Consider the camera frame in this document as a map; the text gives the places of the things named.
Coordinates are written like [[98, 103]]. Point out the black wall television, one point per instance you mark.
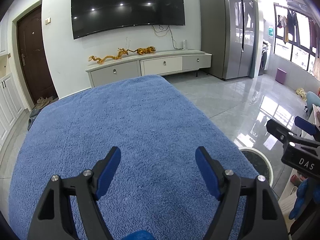
[[94, 16]]

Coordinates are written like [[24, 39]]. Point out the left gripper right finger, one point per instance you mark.
[[250, 202]]

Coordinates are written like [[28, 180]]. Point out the golden tiger ornament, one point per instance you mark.
[[144, 51]]

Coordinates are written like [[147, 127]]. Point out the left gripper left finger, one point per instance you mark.
[[53, 217]]

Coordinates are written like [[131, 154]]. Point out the dark brown entrance door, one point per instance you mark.
[[33, 58]]

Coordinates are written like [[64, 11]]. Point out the grey white tv cabinet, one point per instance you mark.
[[160, 63]]

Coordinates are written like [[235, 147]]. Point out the grey double door refrigerator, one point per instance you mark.
[[227, 33]]

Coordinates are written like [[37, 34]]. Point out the purple cube stool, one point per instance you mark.
[[281, 76]]

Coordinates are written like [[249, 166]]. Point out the blue fluffy blanket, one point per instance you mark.
[[157, 186]]

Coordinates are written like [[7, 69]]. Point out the blue gloved right hand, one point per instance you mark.
[[301, 196]]

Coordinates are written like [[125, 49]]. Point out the golden dragon ornament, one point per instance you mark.
[[98, 60]]

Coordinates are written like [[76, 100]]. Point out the white wall cabinets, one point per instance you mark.
[[11, 104]]

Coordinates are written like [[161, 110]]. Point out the front load washing machine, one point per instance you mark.
[[265, 56]]

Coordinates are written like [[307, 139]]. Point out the white router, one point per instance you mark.
[[184, 44]]

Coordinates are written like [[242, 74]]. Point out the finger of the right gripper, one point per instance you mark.
[[306, 126], [279, 131]]

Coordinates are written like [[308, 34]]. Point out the white round trash bin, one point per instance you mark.
[[259, 162]]

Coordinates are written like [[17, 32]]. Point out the white marble coffee table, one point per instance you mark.
[[288, 196]]

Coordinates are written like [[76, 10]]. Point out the teal sofa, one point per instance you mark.
[[311, 99]]

